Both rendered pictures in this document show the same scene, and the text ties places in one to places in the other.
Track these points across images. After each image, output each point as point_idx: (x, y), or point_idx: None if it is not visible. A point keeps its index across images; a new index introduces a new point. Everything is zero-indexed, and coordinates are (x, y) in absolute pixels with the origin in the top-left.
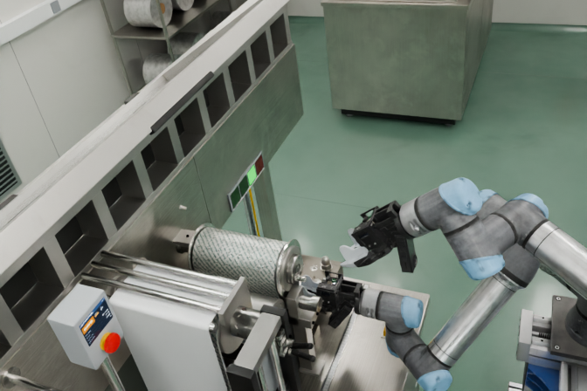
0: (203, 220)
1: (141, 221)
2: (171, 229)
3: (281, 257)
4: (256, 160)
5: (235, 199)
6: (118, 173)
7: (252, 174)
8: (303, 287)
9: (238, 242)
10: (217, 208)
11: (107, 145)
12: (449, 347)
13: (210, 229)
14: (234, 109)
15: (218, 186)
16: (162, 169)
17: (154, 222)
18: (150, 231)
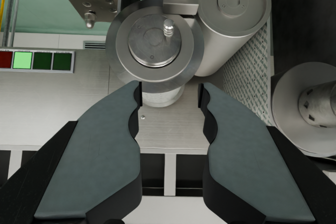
0: (118, 79)
1: (191, 143)
2: (162, 108)
3: (174, 89)
4: (5, 68)
5: (63, 60)
6: (194, 196)
7: (21, 61)
8: None
9: (158, 97)
10: (93, 72)
11: None
12: None
13: (147, 100)
14: (16, 144)
15: (81, 91)
16: None
17: (178, 131)
18: (186, 127)
